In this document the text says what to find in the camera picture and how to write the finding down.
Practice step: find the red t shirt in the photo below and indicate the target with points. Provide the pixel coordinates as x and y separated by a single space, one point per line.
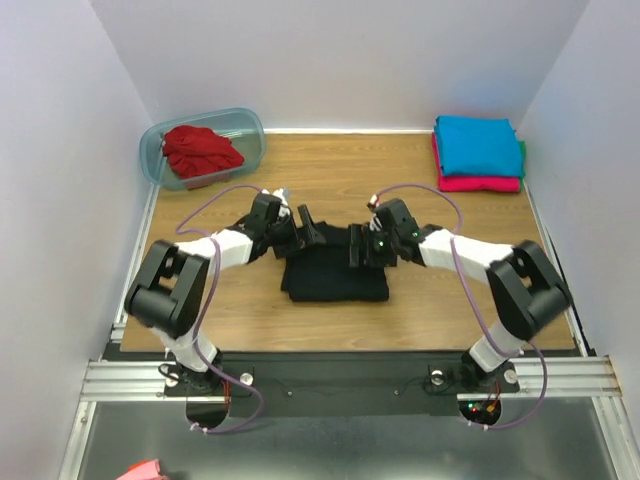
198 151

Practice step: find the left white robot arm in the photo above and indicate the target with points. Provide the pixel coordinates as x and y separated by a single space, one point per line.
175 282

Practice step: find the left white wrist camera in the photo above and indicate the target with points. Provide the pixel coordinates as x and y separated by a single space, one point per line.
283 194

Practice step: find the clear blue plastic bin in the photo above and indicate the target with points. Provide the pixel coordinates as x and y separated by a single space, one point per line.
240 125

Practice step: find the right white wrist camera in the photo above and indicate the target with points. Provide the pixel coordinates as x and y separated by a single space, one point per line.
373 203

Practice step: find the folded pink t shirt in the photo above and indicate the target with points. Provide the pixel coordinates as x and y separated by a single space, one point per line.
461 183

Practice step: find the folded green t shirt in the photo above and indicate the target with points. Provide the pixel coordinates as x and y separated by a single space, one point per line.
523 151

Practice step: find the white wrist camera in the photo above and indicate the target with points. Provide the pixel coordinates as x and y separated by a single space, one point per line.
283 194
373 203

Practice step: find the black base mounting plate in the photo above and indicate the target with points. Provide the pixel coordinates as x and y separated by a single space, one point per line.
342 384

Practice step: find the folded blue t shirt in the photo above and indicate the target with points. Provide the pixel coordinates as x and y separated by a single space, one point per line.
481 147

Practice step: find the pink cloth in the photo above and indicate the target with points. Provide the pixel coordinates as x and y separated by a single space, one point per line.
145 470

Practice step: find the black t shirt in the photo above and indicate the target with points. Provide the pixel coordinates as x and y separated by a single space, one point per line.
322 273

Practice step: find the aluminium frame rail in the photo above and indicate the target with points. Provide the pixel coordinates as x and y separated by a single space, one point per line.
123 381

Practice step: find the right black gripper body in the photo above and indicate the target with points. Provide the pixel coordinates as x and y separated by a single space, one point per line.
367 251

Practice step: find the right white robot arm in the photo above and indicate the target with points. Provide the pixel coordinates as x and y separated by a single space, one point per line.
527 290

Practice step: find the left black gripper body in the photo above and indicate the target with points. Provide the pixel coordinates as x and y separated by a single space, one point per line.
283 236

